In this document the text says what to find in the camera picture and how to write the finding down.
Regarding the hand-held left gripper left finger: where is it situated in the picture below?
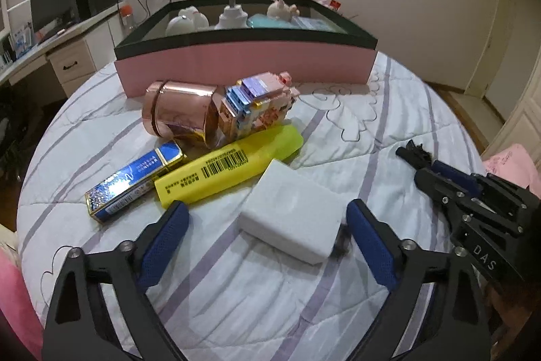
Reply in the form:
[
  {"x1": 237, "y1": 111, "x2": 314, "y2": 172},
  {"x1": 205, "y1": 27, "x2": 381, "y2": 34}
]
[{"x1": 41, "y1": 200, "x2": 191, "y2": 361}]

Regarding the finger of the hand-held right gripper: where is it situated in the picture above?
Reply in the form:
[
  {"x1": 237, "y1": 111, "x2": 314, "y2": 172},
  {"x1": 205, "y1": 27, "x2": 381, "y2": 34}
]
[
  {"x1": 431, "y1": 160, "x2": 491, "y2": 197},
  {"x1": 414, "y1": 168, "x2": 474, "y2": 218}
]

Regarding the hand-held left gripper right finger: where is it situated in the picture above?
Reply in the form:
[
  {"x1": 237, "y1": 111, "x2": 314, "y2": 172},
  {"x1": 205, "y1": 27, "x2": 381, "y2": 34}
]
[{"x1": 346, "y1": 199, "x2": 493, "y2": 361}]

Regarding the blue glitter carton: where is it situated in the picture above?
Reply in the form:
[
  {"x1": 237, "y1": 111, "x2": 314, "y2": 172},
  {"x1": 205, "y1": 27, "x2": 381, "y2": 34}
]
[{"x1": 85, "y1": 141, "x2": 189, "y2": 223}]

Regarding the white rectangular block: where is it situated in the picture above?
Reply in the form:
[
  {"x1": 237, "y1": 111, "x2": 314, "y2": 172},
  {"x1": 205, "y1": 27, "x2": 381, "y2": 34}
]
[{"x1": 238, "y1": 158, "x2": 344, "y2": 265}]

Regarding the yellow tube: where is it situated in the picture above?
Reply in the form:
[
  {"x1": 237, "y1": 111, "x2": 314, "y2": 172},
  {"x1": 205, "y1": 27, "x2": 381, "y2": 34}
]
[{"x1": 153, "y1": 125, "x2": 304, "y2": 210}]

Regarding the rose gold canister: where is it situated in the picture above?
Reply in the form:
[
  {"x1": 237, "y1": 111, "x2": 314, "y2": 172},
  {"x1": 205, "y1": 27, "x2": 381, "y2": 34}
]
[{"x1": 142, "y1": 80, "x2": 227, "y2": 146}]

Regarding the building block pig figure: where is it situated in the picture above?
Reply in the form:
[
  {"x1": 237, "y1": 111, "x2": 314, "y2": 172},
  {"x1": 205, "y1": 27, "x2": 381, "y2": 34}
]
[{"x1": 217, "y1": 71, "x2": 301, "y2": 142}]

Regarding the pink box with black rim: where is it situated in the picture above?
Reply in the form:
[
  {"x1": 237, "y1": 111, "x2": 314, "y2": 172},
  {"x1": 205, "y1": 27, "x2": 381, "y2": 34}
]
[{"x1": 114, "y1": 0, "x2": 378, "y2": 99}]

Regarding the white pump bottle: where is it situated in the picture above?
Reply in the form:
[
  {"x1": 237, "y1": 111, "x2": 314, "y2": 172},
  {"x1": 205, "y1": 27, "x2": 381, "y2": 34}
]
[{"x1": 215, "y1": 0, "x2": 249, "y2": 29}]

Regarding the pink pig plush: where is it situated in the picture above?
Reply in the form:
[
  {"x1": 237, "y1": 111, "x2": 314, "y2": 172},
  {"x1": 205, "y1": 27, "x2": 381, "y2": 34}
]
[{"x1": 266, "y1": 0, "x2": 300, "y2": 20}]

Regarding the small dark fuzzy item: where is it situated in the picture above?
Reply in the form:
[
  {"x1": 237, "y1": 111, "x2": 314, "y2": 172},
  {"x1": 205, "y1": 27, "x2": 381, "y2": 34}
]
[{"x1": 334, "y1": 226, "x2": 352, "y2": 258}]

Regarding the white striped quilt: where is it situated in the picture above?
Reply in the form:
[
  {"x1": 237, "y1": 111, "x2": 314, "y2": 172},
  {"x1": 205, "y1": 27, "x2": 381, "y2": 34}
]
[{"x1": 17, "y1": 48, "x2": 487, "y2": 361}]

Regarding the cream room door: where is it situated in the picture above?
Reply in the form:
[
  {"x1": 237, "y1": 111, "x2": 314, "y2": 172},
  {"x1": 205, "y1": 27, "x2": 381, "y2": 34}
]
[{"x1": 465, "y1": 0, "x2": 514, "y2": 99}]

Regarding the pink blanket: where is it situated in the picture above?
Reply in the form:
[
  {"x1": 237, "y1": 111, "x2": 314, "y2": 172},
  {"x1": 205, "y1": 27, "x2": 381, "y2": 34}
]
[{"x1": 0, "y1": 247, "x2": 43, "y2": 361}]

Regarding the black office chair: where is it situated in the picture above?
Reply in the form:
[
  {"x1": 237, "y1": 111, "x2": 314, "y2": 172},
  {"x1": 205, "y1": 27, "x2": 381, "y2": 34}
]
[{"x1": 0, "y1": 88, "x2": 47, "y2": 184}]

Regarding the white desk with drawers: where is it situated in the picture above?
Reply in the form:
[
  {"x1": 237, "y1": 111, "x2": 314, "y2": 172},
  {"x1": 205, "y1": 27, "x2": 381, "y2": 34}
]
[{"x1": 0, "y1": 1, "x2": 123, "y2": 99}]

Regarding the white round cat toy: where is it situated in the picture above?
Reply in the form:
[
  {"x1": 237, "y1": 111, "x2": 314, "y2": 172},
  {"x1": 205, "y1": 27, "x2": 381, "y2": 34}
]
[{"x1": 166, "y1": 6, "x2": 209, "y2": 35}]

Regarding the clear bottle orange cap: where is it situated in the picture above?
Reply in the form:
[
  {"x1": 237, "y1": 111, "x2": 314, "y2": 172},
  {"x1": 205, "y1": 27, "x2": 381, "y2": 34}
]
[{"x1": 119, "y1": 3, "x2": 136, "y2": 27}]

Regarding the teal plastic container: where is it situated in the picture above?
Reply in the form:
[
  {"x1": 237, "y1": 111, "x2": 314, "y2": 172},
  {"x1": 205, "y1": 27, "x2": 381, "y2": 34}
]
[{"x1": 247, "y1": 14, "x2": 297, "y2": 29}]

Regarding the blue white carton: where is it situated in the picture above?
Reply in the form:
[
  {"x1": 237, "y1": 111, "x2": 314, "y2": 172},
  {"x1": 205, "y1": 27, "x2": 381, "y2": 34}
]
[{"x1": 10, "y1": 27, "x2": 34, "y2": 55}]

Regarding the black computer monitor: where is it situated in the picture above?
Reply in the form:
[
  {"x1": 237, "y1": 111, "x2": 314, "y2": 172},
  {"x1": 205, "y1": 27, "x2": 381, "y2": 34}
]
[{"x1": 29, "y1": 0, "x2": 79, "y2": 36}]

